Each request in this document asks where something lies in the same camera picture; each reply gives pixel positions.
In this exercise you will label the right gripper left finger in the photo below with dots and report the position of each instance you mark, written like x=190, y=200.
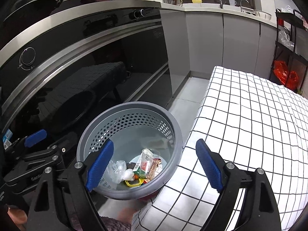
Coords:
x=62, y=199

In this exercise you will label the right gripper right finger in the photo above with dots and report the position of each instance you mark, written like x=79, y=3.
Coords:
x=259, y=209

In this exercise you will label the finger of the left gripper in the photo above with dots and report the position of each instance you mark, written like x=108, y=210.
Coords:
x=35, y=138
x=65, y=143

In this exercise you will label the snack wrapper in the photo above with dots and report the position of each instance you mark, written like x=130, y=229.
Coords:
x=156, y=168

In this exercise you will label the grey perforated trash basket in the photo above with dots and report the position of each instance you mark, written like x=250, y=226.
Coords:
x=132, y=127

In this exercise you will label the grey kitchen cabinets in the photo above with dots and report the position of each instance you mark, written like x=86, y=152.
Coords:
x=198, y=39

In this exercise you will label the person's hand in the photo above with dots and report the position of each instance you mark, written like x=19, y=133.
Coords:
x=19, y=217

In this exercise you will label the clear plastic bag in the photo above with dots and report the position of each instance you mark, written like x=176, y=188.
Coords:
x=119, y=172

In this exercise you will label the black built-in oven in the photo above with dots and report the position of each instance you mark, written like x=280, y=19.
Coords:
x=63, y=71

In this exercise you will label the yellow plastic container lid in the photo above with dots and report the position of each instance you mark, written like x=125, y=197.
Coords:
x=134, y=183

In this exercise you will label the white medicine box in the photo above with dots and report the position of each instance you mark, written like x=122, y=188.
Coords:
x=145, y=161

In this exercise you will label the white checkered tablecloth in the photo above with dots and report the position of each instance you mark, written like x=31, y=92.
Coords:
x=252, y=123

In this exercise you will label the black frying pan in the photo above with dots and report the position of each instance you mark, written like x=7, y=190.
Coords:
x=31, y=13

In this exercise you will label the red plastic bag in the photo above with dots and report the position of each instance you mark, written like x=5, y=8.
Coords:
x=288, y=78

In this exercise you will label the black metal shelf rack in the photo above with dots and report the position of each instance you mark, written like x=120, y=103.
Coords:
x=290, y=24

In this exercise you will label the white mug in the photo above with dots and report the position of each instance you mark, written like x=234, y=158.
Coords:
x=232, y=2

